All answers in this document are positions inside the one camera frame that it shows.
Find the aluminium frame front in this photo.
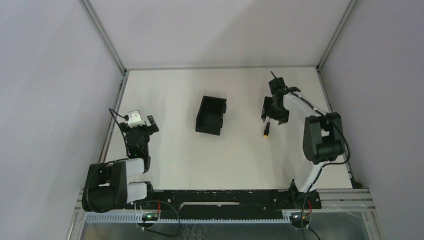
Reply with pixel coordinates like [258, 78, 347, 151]
[67, 188, 386, 240]

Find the right base cable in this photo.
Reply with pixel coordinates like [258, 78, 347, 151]
[287, 198, 322, 240]

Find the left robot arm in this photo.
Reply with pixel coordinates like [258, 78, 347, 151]
[81, 112, 159, 213]

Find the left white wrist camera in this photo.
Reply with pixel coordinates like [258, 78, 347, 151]
[124, 110, 146, 128]

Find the yellow black screwdriver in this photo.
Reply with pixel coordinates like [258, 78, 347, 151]
[263, 116, 271, 138]

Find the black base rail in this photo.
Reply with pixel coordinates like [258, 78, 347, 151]
[134, 189, 322, 221]

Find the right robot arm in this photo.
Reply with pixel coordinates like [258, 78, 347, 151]
[261, 75, 351, 210]

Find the black plastic bin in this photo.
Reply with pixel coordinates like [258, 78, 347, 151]
[195, 95, 227, 136]

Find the left black cable loop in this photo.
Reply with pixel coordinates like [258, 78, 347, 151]
[135, 200, 182, 238]

